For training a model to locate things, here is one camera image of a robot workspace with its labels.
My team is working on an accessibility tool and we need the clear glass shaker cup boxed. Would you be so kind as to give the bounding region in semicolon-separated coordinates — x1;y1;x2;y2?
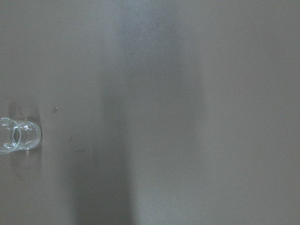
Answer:
0;118;42;154

